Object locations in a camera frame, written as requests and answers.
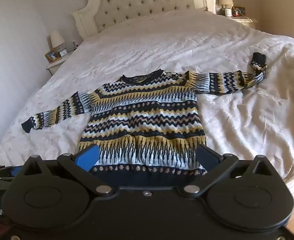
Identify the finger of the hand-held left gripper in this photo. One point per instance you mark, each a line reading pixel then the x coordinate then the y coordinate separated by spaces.
pixel 11 171

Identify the small white alarm clock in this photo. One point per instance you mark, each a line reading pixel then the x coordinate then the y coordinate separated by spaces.
pixel 63 52

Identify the navy yellow patterned knit sweater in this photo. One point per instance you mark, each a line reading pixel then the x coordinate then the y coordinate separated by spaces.
pixel 147 110

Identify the cream tufted headboard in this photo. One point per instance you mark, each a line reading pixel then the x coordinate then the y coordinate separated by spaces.
pixel 142 0

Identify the small white cup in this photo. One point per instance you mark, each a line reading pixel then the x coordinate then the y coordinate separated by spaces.
pixel 228 12

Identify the small cream table lamp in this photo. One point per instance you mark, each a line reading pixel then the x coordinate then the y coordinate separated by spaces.
pixel 56 40

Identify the bed with white bedspread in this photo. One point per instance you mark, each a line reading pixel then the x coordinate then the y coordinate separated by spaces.
pixel 162 45

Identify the wooden photo frame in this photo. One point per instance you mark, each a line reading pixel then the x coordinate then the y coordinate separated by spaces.
pixel 51 56

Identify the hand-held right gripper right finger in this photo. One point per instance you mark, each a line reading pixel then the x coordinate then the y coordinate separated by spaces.
pixel 208 156

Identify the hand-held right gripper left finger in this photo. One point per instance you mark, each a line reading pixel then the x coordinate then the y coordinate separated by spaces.
pixel 88 158

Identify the cream nightstand with dark frame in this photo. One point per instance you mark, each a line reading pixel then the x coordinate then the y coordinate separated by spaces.
pixel 242 20

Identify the dark picture frame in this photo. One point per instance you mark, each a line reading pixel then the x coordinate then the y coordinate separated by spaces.
pixel 239 11

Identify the white nightstand with photo frame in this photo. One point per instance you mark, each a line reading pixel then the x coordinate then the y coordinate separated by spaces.
pixel 55 66

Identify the small upright white device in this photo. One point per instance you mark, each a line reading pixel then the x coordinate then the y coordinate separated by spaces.
pixel 74 44

